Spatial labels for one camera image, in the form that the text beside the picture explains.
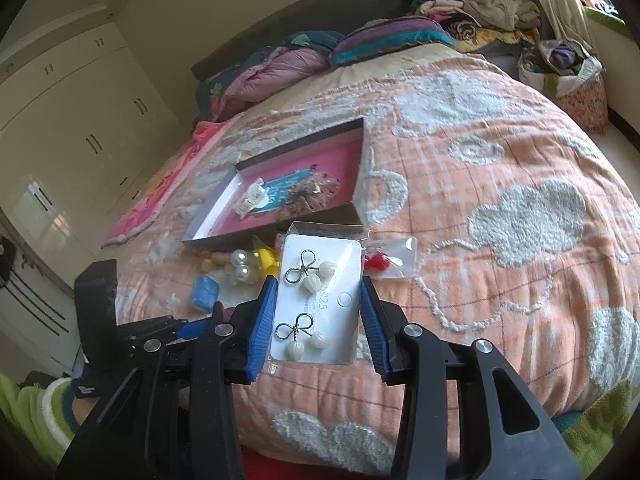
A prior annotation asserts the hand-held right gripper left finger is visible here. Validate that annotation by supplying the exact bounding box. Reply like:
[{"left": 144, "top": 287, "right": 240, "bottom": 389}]
[{"left": 55, "top": 276, "right": 279, "bottom": 480}]

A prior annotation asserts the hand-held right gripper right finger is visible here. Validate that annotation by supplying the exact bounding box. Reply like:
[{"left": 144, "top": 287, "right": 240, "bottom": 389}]
[{"left": 360, "top": 276, "right": 583, "bottom": 480}]

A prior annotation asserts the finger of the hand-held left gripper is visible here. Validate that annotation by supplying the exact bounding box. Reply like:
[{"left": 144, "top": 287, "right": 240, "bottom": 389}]
[
  {"left": 211, "top": 301, "right": 236, "bottom": 328},
  {"left": 167, "top": 316, "right": 215, "bottom": 343}
]

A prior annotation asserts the white pearl earrings card bag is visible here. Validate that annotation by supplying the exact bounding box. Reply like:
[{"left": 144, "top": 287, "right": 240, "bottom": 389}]
[{"left": 270, "top": 220, "right": 371, "bottom": 367}]

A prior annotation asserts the red ball earrings card bag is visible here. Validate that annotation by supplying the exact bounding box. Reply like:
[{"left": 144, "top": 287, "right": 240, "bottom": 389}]
[{"left": 362, "top": 236, "right": 418, "bottom": 279}]

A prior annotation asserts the grey box with pink lining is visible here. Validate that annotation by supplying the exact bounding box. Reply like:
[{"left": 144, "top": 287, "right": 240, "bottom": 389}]
[{"left": 181, "top": 116, "right": 368, "bottom": 245}]

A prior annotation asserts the person's left forearm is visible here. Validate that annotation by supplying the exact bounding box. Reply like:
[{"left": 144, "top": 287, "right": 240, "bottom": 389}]
[{"left": 0, "top": 372, "right": 101, "bottom": 467}]

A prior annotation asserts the dark beaded jewelry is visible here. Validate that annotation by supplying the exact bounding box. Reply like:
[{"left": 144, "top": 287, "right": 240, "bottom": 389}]
[{"left": 280, "top": 175, "right": 342, "bottom": 212}]

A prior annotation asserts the blue jewelry card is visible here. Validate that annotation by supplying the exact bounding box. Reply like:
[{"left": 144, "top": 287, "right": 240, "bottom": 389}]
[{"left": 260, "top": 169, "right": 314, "bottom": 211}]

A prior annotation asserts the small blue box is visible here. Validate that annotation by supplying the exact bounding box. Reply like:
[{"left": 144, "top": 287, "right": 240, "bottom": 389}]
[{"left": 190, "top": 274, "right": 221, "bottom": 309}]

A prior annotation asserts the large pearl earrings packet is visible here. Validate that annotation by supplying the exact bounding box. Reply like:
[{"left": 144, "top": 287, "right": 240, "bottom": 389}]
[{"left": 231, "top": 249, "right": 259, "bottom": 286}]

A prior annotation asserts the white door with black bars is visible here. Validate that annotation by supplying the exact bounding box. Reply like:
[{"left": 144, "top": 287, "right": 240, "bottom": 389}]
[{"left": 0, "top": 210, "right": 77, "bottom": 377}]

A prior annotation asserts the yellow hair accessory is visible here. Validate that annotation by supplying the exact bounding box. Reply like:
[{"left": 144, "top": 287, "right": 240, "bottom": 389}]
[{"left": 252, "top": 236, "right": 284, "bottom": 276}]

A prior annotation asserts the black hanging bag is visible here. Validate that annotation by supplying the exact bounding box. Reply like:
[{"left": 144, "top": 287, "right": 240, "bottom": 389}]
[{"left": 0, "top": 235, "right": 19, "bottom": 282}]

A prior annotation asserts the white claw hair clip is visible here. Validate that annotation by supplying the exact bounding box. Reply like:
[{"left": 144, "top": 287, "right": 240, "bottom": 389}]
[{"left": 235, "top": 178, "right": 269, "bottom": 218}]

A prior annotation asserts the pink cartoon blanket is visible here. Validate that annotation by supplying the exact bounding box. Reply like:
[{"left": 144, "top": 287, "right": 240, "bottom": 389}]
[{"left": 102, "top": 122, "right": 226, "bottom": 247}]

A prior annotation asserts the cream wardrobe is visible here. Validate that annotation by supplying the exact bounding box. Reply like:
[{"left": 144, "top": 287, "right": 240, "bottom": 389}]
[{"left": 0, "top": 2, "right": 197, "bottom": 291}]

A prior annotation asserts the green fluffy cloth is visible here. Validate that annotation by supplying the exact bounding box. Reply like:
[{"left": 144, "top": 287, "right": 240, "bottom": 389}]
[{"left": 550, "top": 379, "right": 634, "bottom": 467}]

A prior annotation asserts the purple and navy quilt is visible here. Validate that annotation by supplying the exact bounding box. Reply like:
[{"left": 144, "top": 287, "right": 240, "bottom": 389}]
[{"left": 195, "top": 30, "right": 346, "bottom": 123}]

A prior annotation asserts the beige bed sheet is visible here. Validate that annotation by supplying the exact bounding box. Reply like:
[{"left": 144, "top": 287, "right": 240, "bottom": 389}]
[{"left": 220, "top": 42, "right": 467, "bottom": 126}]

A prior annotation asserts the striped purple teal pillow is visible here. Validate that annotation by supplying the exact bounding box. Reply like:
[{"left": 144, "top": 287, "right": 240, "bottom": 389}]
[{"left": 330, "top": 16, "right": 456, "bottom": 67}]

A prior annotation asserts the dark grey headboard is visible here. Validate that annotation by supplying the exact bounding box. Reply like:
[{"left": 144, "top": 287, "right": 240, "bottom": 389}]
[{"left": 191, "top": 0, "right": 407, "bottom": 83}]

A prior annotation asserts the floral bag of clothes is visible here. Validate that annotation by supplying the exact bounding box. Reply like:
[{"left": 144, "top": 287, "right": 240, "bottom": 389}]
[{"left": 517, "top": 40, "right": 609, "bottom": 134}]

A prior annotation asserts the pile of clothes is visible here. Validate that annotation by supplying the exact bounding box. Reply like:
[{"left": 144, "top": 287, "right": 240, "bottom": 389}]
[{"left": 400, "top": 0, "right": 543, "bottom": 54}]

